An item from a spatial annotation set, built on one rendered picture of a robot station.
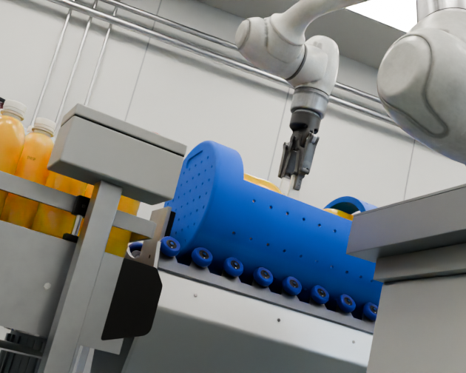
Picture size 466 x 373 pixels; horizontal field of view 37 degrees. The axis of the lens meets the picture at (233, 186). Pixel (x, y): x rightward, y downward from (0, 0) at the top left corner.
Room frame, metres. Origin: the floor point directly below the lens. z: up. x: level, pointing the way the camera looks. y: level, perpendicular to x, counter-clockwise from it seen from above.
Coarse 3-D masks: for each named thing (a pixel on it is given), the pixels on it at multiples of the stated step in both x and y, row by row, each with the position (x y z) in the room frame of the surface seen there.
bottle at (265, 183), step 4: (244, 172) 1.55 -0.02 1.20; (244, 176) 1.53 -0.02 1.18; (248, 176) 1.54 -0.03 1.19; (252, 176) 1.55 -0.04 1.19; (248, 180) 1.53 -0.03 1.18; (252, 180) 1.54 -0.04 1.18; (256, 180) 1.54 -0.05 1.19; (260, 180) 1.55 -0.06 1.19; (264, 180) 1.56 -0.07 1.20; (260, 184) 1.55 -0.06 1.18; (264, 184) 1.55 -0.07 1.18; (268, 184) 1.56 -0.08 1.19; (272, 184) 1.57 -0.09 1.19; (268, 188) 1.55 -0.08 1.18; (272, 188) 1.56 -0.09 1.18; (276, 188) 1.57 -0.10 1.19; (280, 192) 1.58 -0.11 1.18
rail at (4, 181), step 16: (0, 176) 1.14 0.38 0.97; (16, 176) 1.15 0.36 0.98; (16, 192) 1.16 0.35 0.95; (32, 192) 1.17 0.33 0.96; (48, 192) 1.18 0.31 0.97; (64, 192) 1.19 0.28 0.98; (64, 208) 1.19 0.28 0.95; (112, 224) 1.23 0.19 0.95; (128, 224) 1.24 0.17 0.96; (144, 224) 1.25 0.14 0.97
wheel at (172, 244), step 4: (168, 236) 1.39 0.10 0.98; (164, 240) 1.38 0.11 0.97; (168, 240) 1.38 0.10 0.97; (172, 240) 1.39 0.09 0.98; (176, 240) 1.40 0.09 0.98; (164, 244) 1.37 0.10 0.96; (168, 244) 1.38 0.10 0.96; (172, 244) 1.38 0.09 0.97; (176, 244) 1.39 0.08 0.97; (160, 248) 1.38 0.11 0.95; (164, 248) 1.37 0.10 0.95; (168, 248) 1.37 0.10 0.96; (172, 248) 1.38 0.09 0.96; (176, 248) 1.38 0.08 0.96; (164, 252) 1.38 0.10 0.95; (168, 252) 1.37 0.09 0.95; (172, 252) 1.37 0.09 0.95; (176, 252) 1.38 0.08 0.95; (172, 256) 1.38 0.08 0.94
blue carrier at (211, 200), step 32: (192, 160) 1.53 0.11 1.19; (224, 160) 1.40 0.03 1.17; (192, 192) 1.47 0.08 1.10; (224, 192) 1.38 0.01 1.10; (256, 192) 1.41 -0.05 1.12; (192, 224) 1.43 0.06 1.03; (224, 224) 1.40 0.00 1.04; (256, 224) 1.42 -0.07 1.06; (288, 224) 1.45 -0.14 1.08; (320, 224) 1.48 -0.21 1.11; (224, 256) 1.45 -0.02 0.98; (256, 256) 1.46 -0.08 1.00; (288, 256) 1.48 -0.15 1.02; (320, 256) 1.50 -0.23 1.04; (352, 256) 1.52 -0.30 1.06; (352, 288) 1.57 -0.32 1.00
